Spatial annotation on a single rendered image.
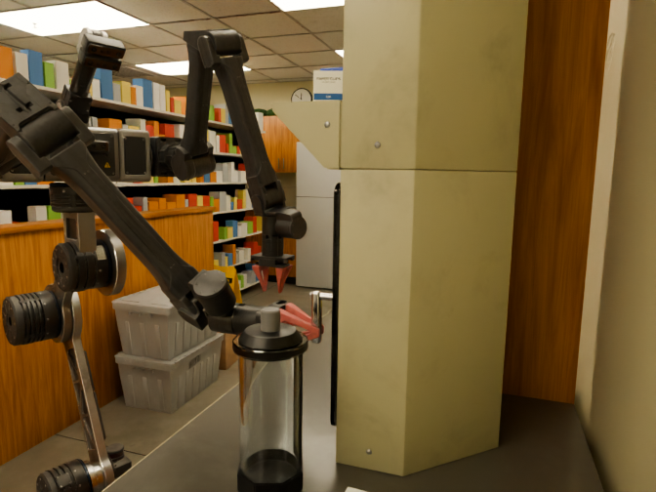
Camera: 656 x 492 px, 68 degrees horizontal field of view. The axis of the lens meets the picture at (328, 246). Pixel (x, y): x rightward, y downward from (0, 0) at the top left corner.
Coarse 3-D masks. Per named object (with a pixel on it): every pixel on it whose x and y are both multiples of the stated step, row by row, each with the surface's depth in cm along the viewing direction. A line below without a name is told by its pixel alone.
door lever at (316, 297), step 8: (312, 296) 82; (320, 296) 81; (328, 296) 81; (312, 304) 82; (320, 304) 82; (312, 312) 82; (320, 312) 82; (312, 320) 82; (320, 320) 82; (320, 328) 83; (320, 336) 83
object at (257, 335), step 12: (264, 312) 69; (276, 312) 69; (264, 324) 69; (276, 324) 69; (288, 324) 73; (240, 336) 70; (252, 336) 67; (264, 336) 67; (276, 336) 67; (288, 336) 68; (300, 336) 70; (264, 348) 66; (276, 348) 66
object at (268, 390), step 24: (240, 360) 69; (264, 360) 65; (288, 360) 67; (240, 384) 69; (264, 384) 67; (288, 384) 68; (240, 408) 70; (264, 408) 67; (288, 408) 68; (240, 432) 71; (264, 432) 68; (288, 432) 69; (240, 456) 71; (264, 456) 68; (288, 456) 69; (264, 480) 69
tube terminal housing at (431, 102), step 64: (384, 0) 67; (448, 0) 68; (512, 0) 73; (384, 64) 69; (448, 64) 69; (512, 64) 74; (384, 128) 70; (448, 128) 71; (512, 128) 76; (384, 192) 71; (448, 192) 72; (512, 192) 78; (384, 256) 72; (448, 256) 74; (384, 320) 73; (448, 320) 76; (384, 384) 75; (448, 384) 77; (384, 448) 76; (448, 448) 79
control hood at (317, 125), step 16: (288, 112) 74; (304, 112) 73; (320, 112) 72; (336, 112) 72; (288, 128) 75; (304, 128) 74; (320, 128) 73; (336, 128) 72; (304, 144) 74; (320, 144) 73; (336, 144) 72; (320, 160) 73; (336, 160) 73
